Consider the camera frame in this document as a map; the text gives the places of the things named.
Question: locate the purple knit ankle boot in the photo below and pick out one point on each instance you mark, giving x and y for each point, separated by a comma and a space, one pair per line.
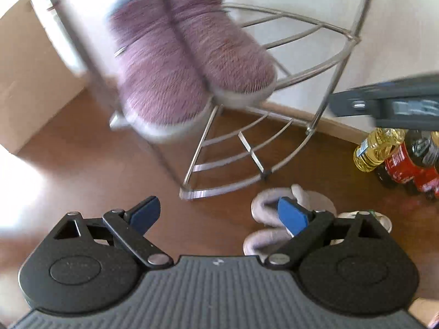
226, 51
157, 85

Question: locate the brown cardboard box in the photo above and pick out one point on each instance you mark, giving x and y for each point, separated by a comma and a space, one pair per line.
31, 85

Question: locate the yellow cooking oil bottle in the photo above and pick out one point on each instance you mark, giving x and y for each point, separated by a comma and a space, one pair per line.
374, 150

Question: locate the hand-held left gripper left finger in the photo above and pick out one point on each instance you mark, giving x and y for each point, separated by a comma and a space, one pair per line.
145, 212

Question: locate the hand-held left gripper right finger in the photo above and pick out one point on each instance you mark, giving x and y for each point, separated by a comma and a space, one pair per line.
291, 217

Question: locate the taupe fleece slipper white label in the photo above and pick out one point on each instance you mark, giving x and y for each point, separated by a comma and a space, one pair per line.
264, 209

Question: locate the metal corner shoe rack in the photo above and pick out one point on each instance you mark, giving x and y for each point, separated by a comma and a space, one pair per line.
205, 192

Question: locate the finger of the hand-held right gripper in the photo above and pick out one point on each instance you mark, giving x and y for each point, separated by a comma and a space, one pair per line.
343, 104

